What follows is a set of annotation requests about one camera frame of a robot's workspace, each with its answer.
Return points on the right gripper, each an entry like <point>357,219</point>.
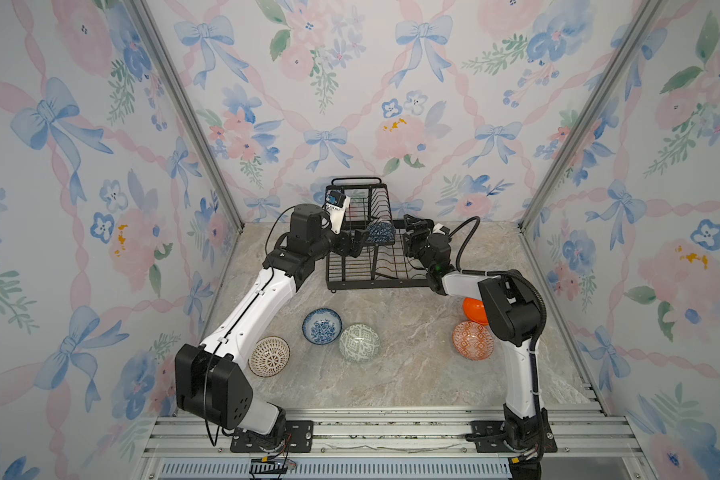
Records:
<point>422,228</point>

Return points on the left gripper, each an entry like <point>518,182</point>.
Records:
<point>356,243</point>

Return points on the dark blue patterned bowl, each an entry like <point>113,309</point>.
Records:
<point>380,232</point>

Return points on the black wire dish rack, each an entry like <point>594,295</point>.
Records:
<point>384,250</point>

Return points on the brown white patterned bowl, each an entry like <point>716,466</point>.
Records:
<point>269,357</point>

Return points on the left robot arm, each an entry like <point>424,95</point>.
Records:
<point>210,378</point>

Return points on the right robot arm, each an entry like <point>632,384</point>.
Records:
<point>517,317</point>

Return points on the blue floral bowl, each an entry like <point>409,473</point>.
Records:
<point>322,326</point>

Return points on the orange bowl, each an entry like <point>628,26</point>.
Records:
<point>475,311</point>

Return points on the green patterned bowl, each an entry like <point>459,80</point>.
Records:
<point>359,343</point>

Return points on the red patterned bowl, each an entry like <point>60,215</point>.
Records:
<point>473,341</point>

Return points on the left corner aluminium profile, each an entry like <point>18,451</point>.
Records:
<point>155,45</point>

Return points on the corner aluminium profile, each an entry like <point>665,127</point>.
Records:
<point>635,33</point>
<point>155,45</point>

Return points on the right corner aluminium profile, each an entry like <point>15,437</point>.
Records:
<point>635,33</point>

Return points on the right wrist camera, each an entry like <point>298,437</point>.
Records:
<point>440,229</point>

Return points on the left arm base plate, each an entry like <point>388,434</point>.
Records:
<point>291,436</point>

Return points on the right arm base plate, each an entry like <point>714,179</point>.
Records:
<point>490,436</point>

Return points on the aluminium mounting rail frame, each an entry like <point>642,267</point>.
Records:
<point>401,443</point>

